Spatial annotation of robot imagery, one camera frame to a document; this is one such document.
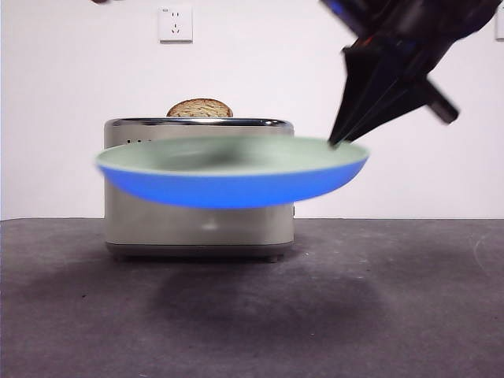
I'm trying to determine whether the pale green round plate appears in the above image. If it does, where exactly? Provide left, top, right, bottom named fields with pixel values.
left=94, top=135, right=372, bottom=209

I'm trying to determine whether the small toast bread slice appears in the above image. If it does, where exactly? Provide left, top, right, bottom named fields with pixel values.
left=165, top=98, right=233, bottom=118

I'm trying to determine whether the cream two-slot toaster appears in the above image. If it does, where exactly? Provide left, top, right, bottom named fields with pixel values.
left=104, top=117, right=295, bottom=264

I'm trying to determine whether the white wall socket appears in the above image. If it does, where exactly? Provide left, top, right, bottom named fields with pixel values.
left=158, top=6, right=194, bottom=43

